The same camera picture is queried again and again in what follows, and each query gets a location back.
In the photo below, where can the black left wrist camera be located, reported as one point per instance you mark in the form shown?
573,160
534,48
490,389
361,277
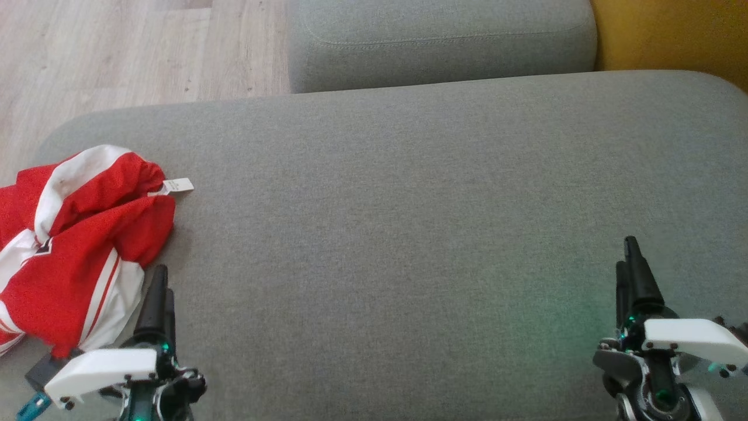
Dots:
44,369

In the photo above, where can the red jersey shirt white trim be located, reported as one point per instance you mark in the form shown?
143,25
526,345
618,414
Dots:
70,275

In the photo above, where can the large grey sofa seat cushion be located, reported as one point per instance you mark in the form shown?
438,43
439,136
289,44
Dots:
409,234

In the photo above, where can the yellow upholstered furniture panel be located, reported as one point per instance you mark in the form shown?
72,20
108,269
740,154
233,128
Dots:
672,35

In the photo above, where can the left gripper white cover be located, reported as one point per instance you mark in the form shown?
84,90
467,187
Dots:
102,368

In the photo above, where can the small grey sofa cushion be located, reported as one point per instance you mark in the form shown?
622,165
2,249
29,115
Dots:
438,41

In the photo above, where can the red shorts white stripe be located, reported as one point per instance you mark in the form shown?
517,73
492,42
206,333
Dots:
99,175

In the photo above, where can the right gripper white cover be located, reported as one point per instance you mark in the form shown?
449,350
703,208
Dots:
689,339

